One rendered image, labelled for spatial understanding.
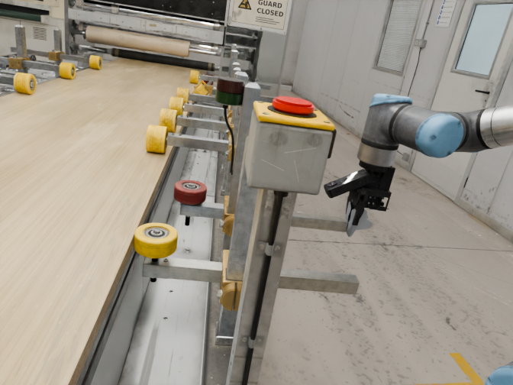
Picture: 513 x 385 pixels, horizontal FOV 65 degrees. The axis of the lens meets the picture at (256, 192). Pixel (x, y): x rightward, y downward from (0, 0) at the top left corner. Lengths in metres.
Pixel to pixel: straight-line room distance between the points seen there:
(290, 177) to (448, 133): 0.58
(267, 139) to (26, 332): 0.39
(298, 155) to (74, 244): 0.50
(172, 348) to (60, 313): 0.39
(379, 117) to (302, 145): 0.62
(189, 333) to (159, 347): 0.08
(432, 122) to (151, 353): 0.76
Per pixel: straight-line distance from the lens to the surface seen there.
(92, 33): 3.59
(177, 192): 0.99
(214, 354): 0.84
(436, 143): 0.90
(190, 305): 1.07
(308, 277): 0.83
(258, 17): 3.41
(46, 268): 0.71
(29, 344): 0.58
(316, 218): 1.05
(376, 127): 0.99
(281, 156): 0.36
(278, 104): 0.38
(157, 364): 0.92
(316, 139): 0.37
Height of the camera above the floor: 1.29
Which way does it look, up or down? 22 degrees down
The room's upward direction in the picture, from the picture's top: 9 degrees clockwise
